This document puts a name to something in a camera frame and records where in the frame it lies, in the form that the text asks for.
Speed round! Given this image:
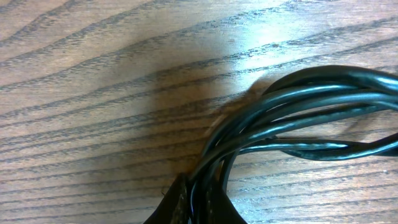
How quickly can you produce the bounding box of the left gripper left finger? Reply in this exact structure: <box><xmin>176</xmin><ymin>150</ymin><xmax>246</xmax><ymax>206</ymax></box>
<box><xmin>144</xmin><ymin>174</ymin><xmax>189</xmax><ymax>224</ymax></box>

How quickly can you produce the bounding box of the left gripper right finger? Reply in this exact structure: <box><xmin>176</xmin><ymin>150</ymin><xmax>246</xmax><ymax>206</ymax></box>
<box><xmin>205</xmin><ymin>183</ymin><xmax>246</xmax><ymax>224</ymax></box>

